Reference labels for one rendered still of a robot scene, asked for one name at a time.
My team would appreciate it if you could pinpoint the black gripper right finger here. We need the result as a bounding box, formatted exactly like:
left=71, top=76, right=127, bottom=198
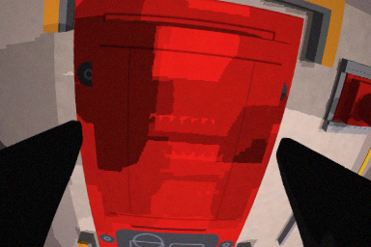
left=275, top=138, right=371, bottom=247

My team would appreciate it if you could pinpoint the yellow rectangular frame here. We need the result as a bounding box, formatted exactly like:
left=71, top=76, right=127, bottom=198
left=358, top=148, right=371, bottom=175

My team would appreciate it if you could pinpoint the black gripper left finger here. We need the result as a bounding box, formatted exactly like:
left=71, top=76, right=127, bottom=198
left=0, top=120, right=82, bottom=247

